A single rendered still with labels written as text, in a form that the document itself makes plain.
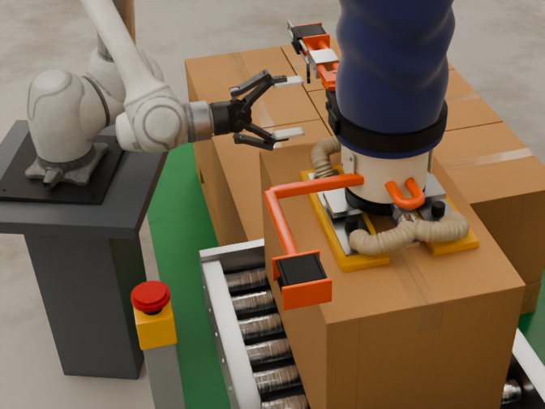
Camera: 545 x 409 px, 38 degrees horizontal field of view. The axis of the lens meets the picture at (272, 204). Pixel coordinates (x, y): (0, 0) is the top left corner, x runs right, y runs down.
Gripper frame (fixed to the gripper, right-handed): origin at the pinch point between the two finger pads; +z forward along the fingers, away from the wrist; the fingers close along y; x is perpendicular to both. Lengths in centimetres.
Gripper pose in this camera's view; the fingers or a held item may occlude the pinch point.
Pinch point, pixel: (298, 106)
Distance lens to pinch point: 184.2
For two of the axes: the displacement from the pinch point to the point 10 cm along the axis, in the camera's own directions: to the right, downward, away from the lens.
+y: 0.3, 7.9, 6.1
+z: 9.7, -1.6, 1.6
